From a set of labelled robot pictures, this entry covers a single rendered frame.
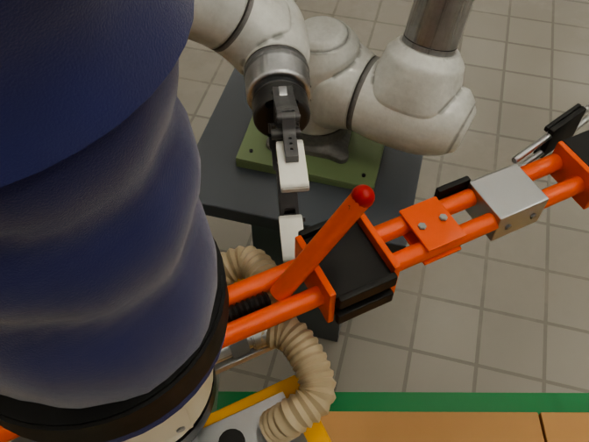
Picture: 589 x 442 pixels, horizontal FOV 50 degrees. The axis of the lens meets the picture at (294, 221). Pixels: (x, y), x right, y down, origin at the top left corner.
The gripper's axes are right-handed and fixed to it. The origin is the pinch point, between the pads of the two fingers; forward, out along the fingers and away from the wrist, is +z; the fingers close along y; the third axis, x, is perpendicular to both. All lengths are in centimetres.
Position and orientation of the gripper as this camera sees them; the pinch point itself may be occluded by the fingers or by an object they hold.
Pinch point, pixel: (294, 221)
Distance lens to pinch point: 71.4
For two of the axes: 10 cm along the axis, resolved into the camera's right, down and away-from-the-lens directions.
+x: -10.0, 0.8, -0.6
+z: 1.0, 8.0, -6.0
